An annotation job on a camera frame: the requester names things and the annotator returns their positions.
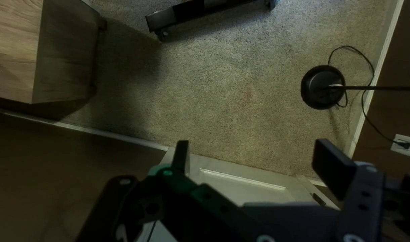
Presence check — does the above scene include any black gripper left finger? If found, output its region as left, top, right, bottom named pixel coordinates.
left=75, top=139, right=270, bottom=242

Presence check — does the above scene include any white wall outlet with plug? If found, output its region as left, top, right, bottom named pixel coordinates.
left=390, top=132, right=410, bottom=159

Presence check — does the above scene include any white baseboard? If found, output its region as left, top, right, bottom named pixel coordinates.
left=345, top=0, right=406, bottom=159
left=0, top=106, right=170, bottom=154

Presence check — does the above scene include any black floor lamp stand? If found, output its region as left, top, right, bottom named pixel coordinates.
left=300, top=65, right=410, bottom=110

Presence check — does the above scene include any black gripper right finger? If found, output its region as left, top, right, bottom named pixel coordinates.
left=243, top=139, right=410, bottom=242

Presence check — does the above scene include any black metal bar foot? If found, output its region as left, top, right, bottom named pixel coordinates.
left=144, top=0, right=278, bottom=43

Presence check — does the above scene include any black lamp power cable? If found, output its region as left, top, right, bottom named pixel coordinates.
left=326, top=45, right=410, bottom=151

